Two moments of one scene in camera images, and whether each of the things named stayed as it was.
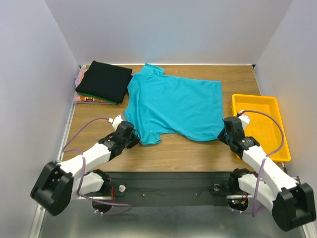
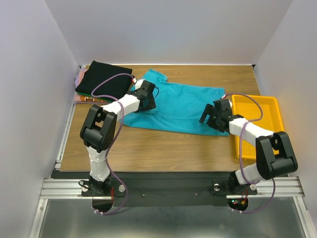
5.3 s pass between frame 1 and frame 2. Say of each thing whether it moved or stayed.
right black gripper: moved
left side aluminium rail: stayed
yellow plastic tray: stayed
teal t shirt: moved
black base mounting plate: stayed
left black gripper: moved
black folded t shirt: stayed
